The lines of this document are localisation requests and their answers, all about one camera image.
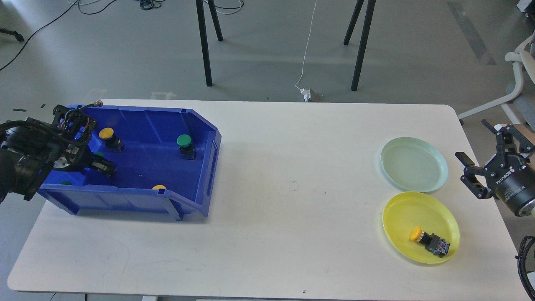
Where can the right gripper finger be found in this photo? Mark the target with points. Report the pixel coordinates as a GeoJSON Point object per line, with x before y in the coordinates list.
{"type": "Point", "coordinates": [470, 171]}
{"type": "Point", "coordinates": [511, 139]}

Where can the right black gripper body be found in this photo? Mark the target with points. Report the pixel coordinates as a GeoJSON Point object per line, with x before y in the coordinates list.
{"type": "Point", "coordinates": [513, 182]}

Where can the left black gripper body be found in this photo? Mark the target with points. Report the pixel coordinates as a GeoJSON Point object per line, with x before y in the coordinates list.
{"type": "Point", "coordinates": [71, 132]}

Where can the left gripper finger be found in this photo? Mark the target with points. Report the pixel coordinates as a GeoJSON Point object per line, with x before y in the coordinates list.
{"type": "Point", "coordinates": [87, 160]}

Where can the yellow button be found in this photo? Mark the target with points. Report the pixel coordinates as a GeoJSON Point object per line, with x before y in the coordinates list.
{"type": "Point", "coordinates": [112, 142]}
{"type": "Point", "coordinates": [433, 243]}

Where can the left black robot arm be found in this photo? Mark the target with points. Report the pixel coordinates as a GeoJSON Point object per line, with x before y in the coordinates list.
{"type": "Point", "coordinates": [31, 149]}

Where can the yellow plate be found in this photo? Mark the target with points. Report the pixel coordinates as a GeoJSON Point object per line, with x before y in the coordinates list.
{"type": "Point", "coordinates": [408, 210]}

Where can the light green plate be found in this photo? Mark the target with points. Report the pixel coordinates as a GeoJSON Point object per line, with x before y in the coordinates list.
{"type": "Point", "coordinates": [413, 164]}

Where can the blue plastic bin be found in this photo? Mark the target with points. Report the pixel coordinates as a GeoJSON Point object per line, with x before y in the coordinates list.
{"type": "Point", "coordinates": [150, 157]}

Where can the left black tripod legs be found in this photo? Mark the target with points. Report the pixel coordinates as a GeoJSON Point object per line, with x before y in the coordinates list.
{"type": "Point", "coordinates": [204, 36]}

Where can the black tripod legs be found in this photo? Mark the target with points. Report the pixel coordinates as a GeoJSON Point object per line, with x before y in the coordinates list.
{"type": "Point", "coordinates": [368, 16]}
{"type": "Point", "coordinates": [204, 36]}

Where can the right black tripod legs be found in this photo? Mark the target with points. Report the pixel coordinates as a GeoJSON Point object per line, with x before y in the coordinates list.
{"type": "Point", "coordinates": [368, 16]}

